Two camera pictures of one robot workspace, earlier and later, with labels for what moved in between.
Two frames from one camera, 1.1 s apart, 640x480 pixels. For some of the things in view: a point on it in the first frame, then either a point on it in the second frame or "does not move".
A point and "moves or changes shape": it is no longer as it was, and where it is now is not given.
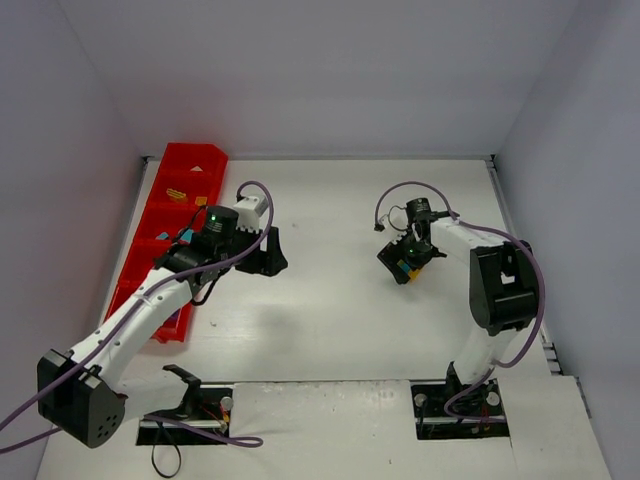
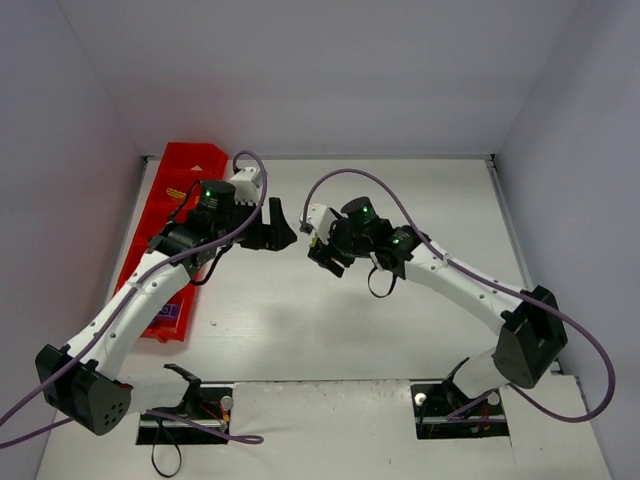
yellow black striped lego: (176, 193) does not move
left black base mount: (208, 407) does not move
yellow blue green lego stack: (413, 273) moves or changes shape
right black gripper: (400, 260) to (324, 253)
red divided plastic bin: (183, 183) does not move
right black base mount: (450, 409) does not move
